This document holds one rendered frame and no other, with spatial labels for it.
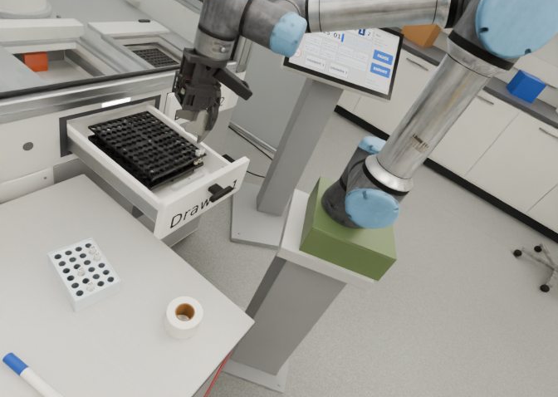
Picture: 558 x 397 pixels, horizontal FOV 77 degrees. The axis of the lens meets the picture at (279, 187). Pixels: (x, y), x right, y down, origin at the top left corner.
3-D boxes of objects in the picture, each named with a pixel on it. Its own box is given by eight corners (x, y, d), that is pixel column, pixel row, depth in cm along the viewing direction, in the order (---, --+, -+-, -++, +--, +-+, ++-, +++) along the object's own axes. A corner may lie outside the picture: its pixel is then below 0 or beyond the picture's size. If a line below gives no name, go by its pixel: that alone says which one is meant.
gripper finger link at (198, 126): (178, 143, 81) (184, 105, 76) (202, 142, 85) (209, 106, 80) (183, 149, 79) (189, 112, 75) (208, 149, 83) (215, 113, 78)
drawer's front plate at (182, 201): (239, 189, 99) (251, 159, 92) (158, 241, 77) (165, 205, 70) (234, 186, 99) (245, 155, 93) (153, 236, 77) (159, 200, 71)
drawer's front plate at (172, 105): (226, 108, 131) (233, 81, 124) (166, 128, 109) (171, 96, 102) (222, 105, 131) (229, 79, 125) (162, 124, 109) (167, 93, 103)
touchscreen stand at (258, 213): (305, 254, 205) (400, 100, 145) (230, 241, 193) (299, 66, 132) (296, 197, 243) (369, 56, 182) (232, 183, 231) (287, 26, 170)
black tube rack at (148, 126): (201, 172, 96) (206, 154, 92) (149, 198, 82) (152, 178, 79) (144, 129, 101) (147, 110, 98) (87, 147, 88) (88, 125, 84)
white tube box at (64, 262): (119, 291, 71) (120, 280, 69) (75, 312, 65) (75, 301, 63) (91, 248, 76) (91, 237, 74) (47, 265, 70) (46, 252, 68)
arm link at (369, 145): (380, 180, 101) (406, 142, 93) (381, 208, 90) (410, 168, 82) (342, 164, 101) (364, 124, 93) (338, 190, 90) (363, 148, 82)
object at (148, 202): (232, 184, 97) (237, 167, 93) (159, 227, 77) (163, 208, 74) (133, 110, 107) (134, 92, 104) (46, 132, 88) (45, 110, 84)
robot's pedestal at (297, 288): (293, 328, 166) (373, 218, 121) (282, 394, 142) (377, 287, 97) (233, 306, 164) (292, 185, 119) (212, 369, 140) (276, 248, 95)
